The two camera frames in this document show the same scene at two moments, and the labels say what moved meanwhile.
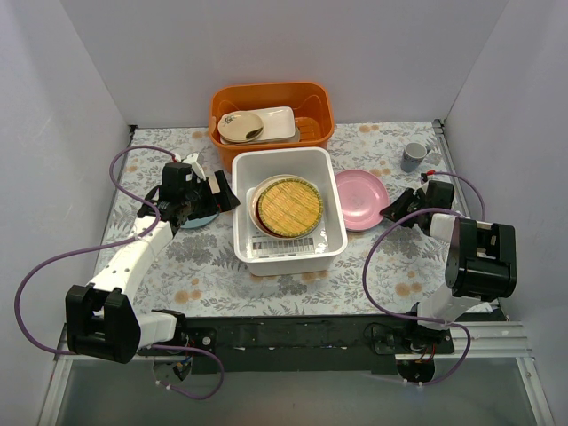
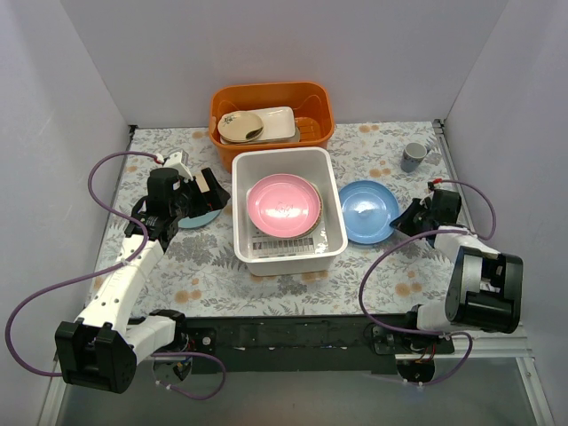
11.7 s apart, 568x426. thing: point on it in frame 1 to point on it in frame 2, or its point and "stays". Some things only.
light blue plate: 200,222 stays
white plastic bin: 289,220 stays
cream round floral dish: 240,126 stays
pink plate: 363,195 to 284,205
